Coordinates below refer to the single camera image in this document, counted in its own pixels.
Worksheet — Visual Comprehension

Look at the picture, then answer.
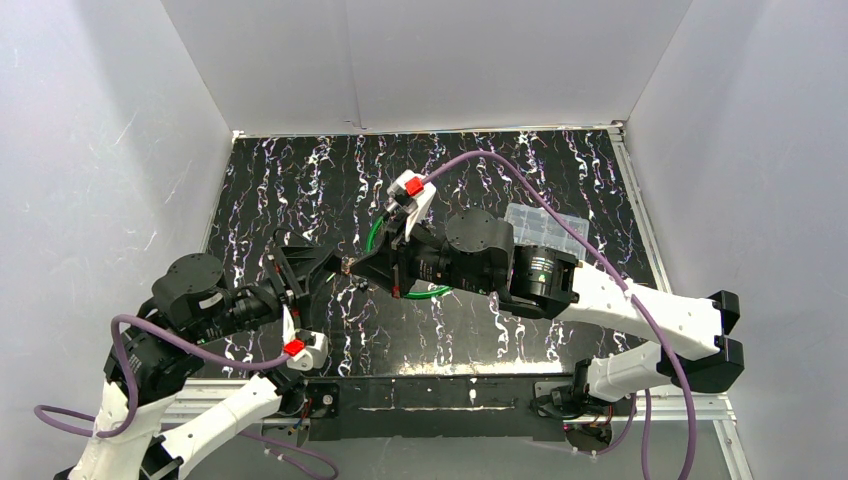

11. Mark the small brass padlock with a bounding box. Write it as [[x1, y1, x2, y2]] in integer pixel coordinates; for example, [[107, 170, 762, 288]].
[[340, 258, 353, 275]]

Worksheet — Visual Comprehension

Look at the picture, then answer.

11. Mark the green cable lock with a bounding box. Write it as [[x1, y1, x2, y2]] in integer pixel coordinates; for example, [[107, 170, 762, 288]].
[[365, 211, 453, 300]]

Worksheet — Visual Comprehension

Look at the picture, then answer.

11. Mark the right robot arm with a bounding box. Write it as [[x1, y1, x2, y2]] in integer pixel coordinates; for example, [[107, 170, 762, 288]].
[[350, 209, 745, 403]]

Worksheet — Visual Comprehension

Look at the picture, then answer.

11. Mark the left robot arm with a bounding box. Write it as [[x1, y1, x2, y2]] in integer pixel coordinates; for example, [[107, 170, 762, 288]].
[[61, 245, 342, 479]]

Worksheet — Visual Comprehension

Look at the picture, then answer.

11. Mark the clear plastic parts box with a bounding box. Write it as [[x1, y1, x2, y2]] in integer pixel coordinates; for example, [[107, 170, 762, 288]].
[[504, 203, 586, 260]]

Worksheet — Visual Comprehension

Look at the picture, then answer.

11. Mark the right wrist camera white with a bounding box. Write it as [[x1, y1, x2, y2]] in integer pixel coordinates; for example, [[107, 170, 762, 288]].
[[386, 170, 436, 241]]

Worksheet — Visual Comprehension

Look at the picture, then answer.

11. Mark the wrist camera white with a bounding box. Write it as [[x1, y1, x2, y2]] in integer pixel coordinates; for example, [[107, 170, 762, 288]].
[[282, 306, 329, 372], [386, 170, 436, 241]]

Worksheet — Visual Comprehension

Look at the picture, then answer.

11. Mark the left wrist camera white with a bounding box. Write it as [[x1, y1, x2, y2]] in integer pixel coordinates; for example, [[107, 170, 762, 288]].
[[282, 306, 329, 372]]

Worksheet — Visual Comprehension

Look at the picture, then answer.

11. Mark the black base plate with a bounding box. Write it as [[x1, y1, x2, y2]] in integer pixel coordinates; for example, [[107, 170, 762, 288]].
[[241, 374, 617, 444]]

